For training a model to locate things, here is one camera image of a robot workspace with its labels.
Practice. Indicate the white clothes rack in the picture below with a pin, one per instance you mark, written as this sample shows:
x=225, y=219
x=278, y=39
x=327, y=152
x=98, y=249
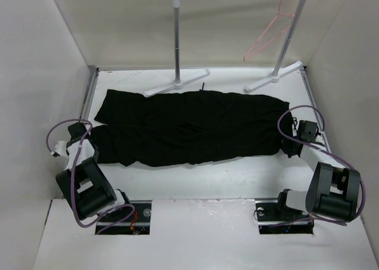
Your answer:
x=278, y=72

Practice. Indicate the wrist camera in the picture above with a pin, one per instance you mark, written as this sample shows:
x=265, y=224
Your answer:
x=319, y=142
x=60, y=149

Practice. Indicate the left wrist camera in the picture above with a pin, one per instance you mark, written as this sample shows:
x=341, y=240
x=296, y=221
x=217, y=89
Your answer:
x=60, y=149

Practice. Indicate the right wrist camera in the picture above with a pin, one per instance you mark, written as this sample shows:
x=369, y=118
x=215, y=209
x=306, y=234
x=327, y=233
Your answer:
x=319, y=142

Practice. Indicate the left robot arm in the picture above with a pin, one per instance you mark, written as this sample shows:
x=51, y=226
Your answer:
x=82, y=183

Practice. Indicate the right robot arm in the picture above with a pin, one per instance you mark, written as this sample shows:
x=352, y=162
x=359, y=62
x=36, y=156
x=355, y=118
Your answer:
x=334, y=189

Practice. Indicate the black trousers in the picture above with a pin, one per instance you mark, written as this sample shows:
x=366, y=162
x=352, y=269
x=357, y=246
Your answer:
x=191, y=127

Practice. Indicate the pink wire hanger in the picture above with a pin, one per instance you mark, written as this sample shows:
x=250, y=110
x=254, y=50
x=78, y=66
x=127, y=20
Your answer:
x=275, y=29

